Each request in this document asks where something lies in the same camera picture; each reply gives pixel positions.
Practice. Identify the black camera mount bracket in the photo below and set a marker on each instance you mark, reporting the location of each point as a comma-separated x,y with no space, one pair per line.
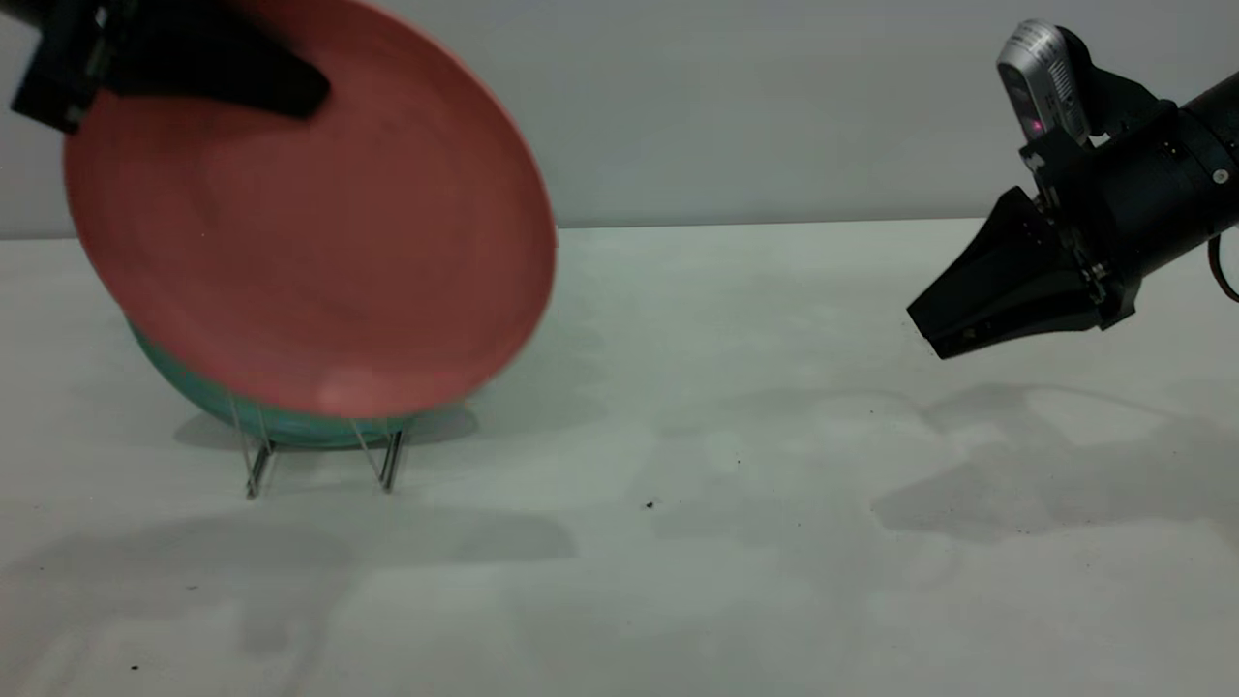
1118,97

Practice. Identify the green round plate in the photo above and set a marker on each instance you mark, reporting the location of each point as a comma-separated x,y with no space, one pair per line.
290,428

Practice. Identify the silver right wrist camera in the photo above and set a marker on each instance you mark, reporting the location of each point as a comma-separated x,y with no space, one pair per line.
1041,77

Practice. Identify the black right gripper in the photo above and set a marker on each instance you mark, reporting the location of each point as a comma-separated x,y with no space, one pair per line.
1142,203

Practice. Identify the pink round plate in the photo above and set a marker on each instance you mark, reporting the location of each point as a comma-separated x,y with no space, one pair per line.
319,252

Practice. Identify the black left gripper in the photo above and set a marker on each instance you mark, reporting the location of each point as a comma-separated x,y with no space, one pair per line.
63,68

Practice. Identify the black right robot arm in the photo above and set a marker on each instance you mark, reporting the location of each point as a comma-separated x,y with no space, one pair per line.
1224,116

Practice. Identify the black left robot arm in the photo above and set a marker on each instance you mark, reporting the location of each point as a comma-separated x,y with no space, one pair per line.
24,10

